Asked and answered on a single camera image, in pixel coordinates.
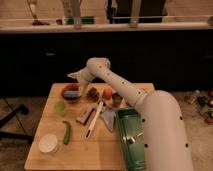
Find orange fruit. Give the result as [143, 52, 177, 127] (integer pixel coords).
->
[102, 88, 113, 100]

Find metal faucet piece in tray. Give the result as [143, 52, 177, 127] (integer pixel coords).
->
[126, 132, 143, 144]

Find orange-red bowl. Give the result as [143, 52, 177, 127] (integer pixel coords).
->
[61, 84, 81, 103]

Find green tray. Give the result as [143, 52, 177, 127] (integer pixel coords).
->
[115, 108, 146, 171]

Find grey folded cloth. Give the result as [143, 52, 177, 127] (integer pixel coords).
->
[100, 110, 115, 131]

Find small metal cup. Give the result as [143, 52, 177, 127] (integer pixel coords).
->
[112, 93, 123, 107]

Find brown pinecone object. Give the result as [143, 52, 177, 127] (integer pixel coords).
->
[86, 87, 99, 102]

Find black chair base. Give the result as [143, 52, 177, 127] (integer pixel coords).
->
[0, 104, 34, 144]

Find green pepper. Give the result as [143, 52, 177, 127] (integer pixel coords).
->
[62, 121, 72, 145]

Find white round container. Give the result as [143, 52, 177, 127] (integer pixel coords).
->
[38, 134, 59, 154]

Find blue-grey sponge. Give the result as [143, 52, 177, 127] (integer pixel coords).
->
[64, 90, 80, 100]

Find brown wooden block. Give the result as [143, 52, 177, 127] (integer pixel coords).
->
[76, 107, 95, 125]

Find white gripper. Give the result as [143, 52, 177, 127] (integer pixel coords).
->
[68, 68, 95, 86]

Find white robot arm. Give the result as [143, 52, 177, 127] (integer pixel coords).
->
[68, 57, 194, 171]

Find wooden cutting board table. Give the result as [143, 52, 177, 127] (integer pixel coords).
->
[24, 83, 125, 171]

